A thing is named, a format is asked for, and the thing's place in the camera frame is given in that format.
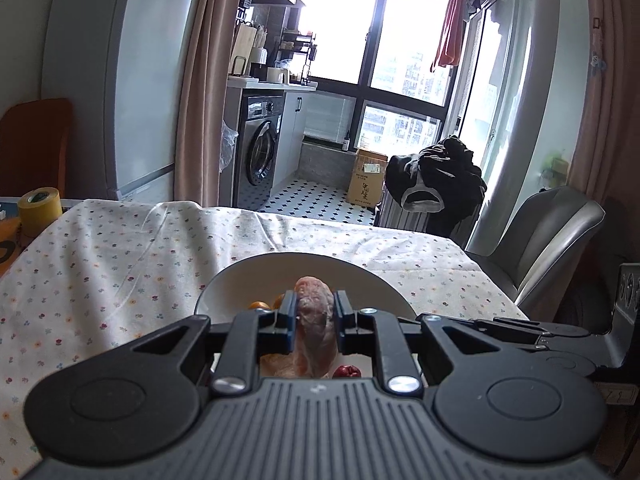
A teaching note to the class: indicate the pink curtain left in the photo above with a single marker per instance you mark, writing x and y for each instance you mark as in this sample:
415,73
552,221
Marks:
201,109

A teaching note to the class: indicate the black clothes pile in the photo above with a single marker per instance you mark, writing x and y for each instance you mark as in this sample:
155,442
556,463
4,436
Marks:
440,181

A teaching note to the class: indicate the cardboard box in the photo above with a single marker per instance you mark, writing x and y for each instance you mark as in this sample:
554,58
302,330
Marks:
366,183

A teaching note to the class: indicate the small orange kumquat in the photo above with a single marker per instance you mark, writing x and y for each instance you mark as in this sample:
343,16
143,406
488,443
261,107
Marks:
260,305
277,303

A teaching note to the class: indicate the wooden cutting board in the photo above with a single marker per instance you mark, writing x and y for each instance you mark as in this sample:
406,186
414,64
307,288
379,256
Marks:
242,49

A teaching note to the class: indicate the white striped radiator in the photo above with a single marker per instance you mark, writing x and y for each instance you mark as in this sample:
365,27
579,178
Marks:
389,215

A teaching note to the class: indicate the red hanging towel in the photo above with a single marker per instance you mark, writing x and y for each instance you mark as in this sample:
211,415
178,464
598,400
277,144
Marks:
449,47

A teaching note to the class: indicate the grey washing machine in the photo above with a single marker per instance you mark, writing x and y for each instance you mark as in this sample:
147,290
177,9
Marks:
256,153

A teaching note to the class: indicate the orange wooden chair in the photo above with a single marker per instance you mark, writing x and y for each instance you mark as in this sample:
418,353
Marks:
34,138

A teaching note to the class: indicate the white kitchen cabinet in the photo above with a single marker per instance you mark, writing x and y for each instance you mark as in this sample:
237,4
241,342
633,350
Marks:
291,139

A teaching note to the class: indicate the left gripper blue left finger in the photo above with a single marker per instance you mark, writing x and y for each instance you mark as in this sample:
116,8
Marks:
224,357

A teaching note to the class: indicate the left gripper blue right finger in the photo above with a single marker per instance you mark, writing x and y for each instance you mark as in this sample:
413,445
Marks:
398,348

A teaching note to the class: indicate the pink curtain right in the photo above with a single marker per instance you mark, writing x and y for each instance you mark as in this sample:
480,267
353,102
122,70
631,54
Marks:
606,158

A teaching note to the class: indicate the yellow tape roll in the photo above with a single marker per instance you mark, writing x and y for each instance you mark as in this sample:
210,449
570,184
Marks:
39,208

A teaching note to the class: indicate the small orange kumquat in plate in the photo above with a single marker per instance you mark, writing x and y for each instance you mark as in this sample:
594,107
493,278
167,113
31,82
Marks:
260,305

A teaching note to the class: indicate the pink curtain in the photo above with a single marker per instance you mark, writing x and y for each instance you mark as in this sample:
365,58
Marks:
201,109
606,158

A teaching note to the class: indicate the white plate with blue rim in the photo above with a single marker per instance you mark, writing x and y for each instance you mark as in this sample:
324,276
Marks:
263,278

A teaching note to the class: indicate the peeled grapefruit piece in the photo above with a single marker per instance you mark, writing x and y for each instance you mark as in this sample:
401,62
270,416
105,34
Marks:
278,365

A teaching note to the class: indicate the white kettle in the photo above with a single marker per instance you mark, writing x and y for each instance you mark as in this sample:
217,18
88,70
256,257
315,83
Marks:
278,75

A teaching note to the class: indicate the dark red small fruit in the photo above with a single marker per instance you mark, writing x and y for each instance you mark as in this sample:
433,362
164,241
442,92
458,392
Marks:
346,371

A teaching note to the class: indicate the grey leather chair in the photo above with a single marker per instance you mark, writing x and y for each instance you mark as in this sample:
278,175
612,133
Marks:
538,254

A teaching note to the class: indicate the white refrigerator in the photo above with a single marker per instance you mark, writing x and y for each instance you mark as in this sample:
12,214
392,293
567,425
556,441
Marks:
120,63

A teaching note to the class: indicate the floral white tablecloth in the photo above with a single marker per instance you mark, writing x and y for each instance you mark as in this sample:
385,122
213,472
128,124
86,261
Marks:
108,272

